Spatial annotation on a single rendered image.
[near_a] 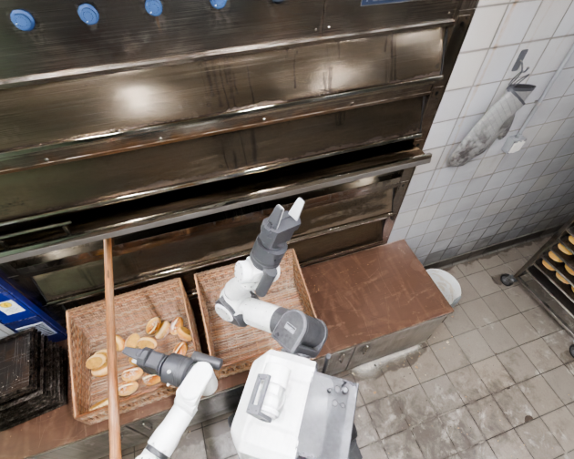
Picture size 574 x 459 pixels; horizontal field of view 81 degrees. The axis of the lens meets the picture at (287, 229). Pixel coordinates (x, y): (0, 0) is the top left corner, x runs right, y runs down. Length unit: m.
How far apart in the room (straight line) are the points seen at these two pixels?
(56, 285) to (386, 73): 1.67
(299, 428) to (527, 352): 2.26
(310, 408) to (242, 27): 1.08
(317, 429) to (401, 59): 1.23
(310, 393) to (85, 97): 1.06
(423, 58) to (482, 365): 2.04
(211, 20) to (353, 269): 1.55
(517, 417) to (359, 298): 1.27
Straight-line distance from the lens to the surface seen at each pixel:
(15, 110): 1.28
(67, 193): 1.43
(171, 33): 1.14
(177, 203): 1.38
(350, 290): 2.06
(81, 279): 1.82
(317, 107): 1.35
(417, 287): 2.18
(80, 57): 1.18
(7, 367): 1.94
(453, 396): 2.63
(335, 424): 0.97
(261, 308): 1.12
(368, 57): 1.36
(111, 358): 1.34
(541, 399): 2.90
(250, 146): 1.35
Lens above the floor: 2.35
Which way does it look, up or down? 51 degrees down
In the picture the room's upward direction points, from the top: straight up
